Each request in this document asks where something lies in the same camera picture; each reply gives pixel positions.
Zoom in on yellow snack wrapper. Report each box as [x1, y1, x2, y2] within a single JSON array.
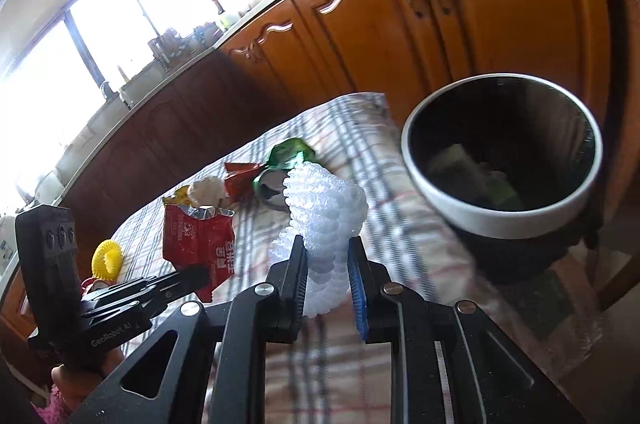
[[162, 184, 192, 207]]

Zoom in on yellow foam net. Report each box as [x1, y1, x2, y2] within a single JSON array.
[[91, 240, 124, 282]]

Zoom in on plaid checkered tablecloth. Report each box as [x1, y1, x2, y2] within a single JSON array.
[[106, 92, 601, 424]]

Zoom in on white round trash bin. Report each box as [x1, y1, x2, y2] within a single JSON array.
[[401, 73, 604, 284]]

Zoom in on wooden kitchen cabinets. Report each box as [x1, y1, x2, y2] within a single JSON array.
[[61, 0, 611, 231]]

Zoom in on crushed green can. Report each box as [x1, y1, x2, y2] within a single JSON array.
[[253, 138, 317, 212]]

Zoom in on orange silver snack wrapper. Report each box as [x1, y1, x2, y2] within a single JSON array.
[[224, 162, 266, 204]]

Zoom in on red snack bag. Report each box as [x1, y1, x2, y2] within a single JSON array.
[[163, 205, 235, 303]]

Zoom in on white red paper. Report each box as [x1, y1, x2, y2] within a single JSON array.
[[186, 176, 230, 207]]

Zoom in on person's left hand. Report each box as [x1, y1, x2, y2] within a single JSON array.
[[50, 347, 124, 413]]

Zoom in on pink sleeve forearm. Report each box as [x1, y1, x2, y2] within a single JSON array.
[[32, 386, 72, 424]]

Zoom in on white foam fruit net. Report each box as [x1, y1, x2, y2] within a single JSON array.
[[269, 161, 369, 319]]

